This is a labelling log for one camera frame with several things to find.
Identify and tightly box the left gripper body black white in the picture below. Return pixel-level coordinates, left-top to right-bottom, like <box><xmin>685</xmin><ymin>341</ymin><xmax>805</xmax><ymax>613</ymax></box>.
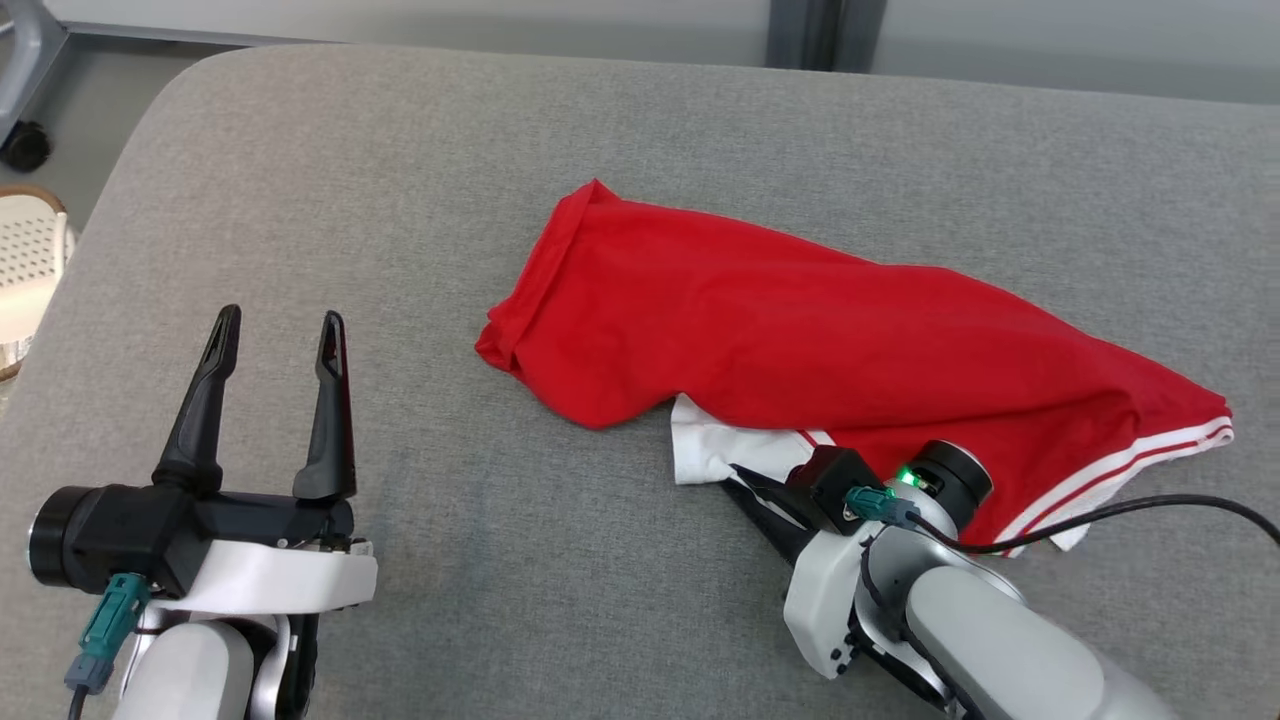
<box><xmin>28</xmin><ymin>487</ymin><xmax>379</xmax><ymax>613</ymax></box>

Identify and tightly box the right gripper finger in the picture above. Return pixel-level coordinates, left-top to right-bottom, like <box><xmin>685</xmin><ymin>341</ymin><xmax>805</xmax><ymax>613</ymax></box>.
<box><xmin>720</xmin><ymin>482</ymin><xmax>816</xmax><ymax>566</ymax></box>
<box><xmin>730</xmin><ymin>463</ymin><xmax>803</xmax><ymax>511</ymax></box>

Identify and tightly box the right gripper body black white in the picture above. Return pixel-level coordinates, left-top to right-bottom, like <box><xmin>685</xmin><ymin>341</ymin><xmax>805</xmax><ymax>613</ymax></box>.
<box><xmin>783</xmin><ymin>440</ymin><xmax>994</xmax><ymax>681</ymax></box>

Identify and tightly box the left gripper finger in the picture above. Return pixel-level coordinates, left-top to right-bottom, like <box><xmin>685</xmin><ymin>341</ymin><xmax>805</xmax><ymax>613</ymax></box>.
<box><xmin>293</xmin><ymin>311</ymin><xmax>357</xmax><ymax>501</ymax></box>
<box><xmin>152</xmin><ymin>306</ymin><xmax>242</xmax><ymax>496</ymax></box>

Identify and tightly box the red white-trimmed basketball jersey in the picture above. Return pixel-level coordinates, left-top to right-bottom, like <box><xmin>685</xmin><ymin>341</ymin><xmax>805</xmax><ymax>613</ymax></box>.
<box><xmin>475</xmin><ymin>178</ymin><xmax>1236</xmax><ymax>556</ymax></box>

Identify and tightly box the white perforated laundry basket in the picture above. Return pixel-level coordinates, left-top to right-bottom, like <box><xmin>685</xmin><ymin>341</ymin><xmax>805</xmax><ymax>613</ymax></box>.
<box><xmin>0</xmin><ymin>185</ymin><xmax>79</xmax><ymax>386</ymax></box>

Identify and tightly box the grey stand leg with caster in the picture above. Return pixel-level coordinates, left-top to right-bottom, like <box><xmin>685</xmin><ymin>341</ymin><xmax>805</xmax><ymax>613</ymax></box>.
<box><xmin>0</xmin><ymin>0</ymin><xmax>71</xmax><ymax>173</ymax></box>

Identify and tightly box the right arm cable teal plug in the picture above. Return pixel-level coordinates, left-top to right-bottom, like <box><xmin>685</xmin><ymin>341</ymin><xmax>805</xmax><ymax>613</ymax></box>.
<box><xmin>845</xmin><ymin>485</ymin><xmax>1280</xmax><ymax>556</ymax></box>

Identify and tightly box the arm cable teal plug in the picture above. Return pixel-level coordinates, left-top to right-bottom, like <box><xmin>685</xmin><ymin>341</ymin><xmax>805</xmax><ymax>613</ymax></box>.
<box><xmin>845</xmin><ymin>485</ymin><xmax>1280</xmax><ymax>556</ymax></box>
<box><xmin>65</xmin><ymin>573</ymin><xmax>151</xmax><ymax>720</ymax></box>

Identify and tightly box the left arm cable teal plug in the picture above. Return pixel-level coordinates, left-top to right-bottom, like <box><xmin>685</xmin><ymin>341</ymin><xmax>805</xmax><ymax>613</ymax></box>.
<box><xmin>65</xmin><ymin>573</ymin><xmax>151</xmax><ymax>720</ymax></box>

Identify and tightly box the grey metal post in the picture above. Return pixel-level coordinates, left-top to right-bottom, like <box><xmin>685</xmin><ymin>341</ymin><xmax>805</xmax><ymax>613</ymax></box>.
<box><xmin>765</xmin><ymin>0</ymin><xmax>889</xmax><ymax>73</ymax></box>

